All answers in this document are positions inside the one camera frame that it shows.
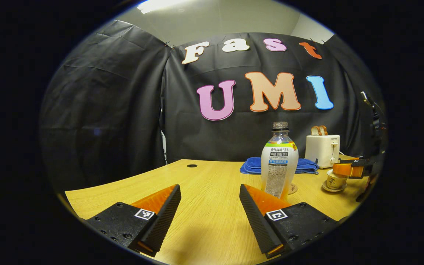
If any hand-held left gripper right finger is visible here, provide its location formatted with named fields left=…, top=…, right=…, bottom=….
left=239, top=184, right=341, bottom=259

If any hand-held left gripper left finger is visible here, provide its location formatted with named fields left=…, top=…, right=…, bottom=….
left=85, top=184, right=182, bottom=257

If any cream saucer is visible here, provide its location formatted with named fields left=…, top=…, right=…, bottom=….
left=322, top=180, right=347, bottom=193

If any blue folded towel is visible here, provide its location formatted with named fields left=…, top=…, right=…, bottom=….
left=240, top=157, right=319, bottom=175

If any clear labelled water bottle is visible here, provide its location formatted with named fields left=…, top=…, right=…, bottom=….
left=261, top=122, right=299, bottom=200

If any cream teacup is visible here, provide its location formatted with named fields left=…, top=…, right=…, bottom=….
left=326, top=173, right=348, bottom=190

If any white toaster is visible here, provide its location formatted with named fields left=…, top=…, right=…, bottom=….
left=305, top=134, right=341, bottom=169

